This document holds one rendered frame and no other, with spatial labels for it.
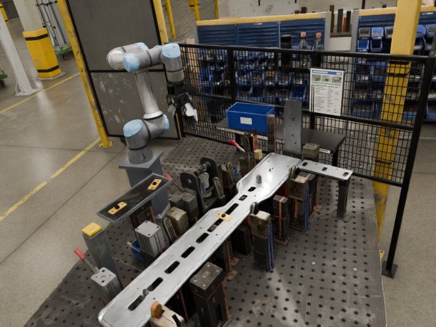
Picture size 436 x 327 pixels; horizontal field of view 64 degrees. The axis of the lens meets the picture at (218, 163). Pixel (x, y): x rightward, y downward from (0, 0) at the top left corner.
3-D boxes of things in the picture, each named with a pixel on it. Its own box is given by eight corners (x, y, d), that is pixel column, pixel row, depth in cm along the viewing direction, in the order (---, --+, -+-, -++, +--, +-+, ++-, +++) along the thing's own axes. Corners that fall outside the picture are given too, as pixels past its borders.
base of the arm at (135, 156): (124, 163, 208) (119, 148, 203) (136, 151, 220) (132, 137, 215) (146, 165, 203) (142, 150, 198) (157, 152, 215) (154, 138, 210)
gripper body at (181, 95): (167, 107, 163) (162, 82, 157) (180, 100, 169) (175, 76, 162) (179, 109, 159) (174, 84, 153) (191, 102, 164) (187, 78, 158)
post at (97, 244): (117, 307, 168) (90, 240, 146) (108, 300, 173) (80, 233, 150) (129, 295, 173) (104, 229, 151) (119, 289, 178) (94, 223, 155)
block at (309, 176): (310, 221, 205) (311, 182, 191) (292, 215, 211) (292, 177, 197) (316, 212, 212) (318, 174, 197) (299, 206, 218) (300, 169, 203)
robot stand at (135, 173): (133, 217, 227) (117, 165, 206) (148, 198, 243) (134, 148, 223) (161, 220, 221) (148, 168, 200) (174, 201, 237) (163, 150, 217)
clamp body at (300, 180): (304, 236, 196) (305, 185, 178) (285, 229, 202) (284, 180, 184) (311, 226, 202) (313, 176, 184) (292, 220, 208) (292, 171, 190)
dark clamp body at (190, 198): (200, 261, 188) (189, 205, 169) (182, 252, 196) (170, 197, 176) (212, 248, 195) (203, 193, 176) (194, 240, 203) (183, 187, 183)
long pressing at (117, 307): (132, 348, 119) (130, 346, 118) (92, 317, 131) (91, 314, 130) (304, 161, 209) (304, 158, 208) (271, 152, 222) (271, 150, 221)
